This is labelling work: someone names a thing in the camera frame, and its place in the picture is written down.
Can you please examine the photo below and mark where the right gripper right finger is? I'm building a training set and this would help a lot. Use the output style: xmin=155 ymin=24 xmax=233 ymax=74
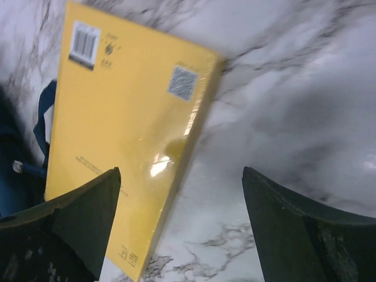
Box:
xmin=241 ymin=167 xmax=375 ymax=282

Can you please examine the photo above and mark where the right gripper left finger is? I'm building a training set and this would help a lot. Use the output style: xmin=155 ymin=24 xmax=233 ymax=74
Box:
xmin=1 ymin=167 xmax=121 ymax=281

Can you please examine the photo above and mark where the navy blue student backpack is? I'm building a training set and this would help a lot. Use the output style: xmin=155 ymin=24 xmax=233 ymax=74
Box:
xmin=1 ymin=80 xmax=57 ymax=218

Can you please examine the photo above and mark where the yellow notebook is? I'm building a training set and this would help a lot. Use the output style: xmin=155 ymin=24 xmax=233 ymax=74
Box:
xmin=45 ymin=1 xmax=225 ymax=281

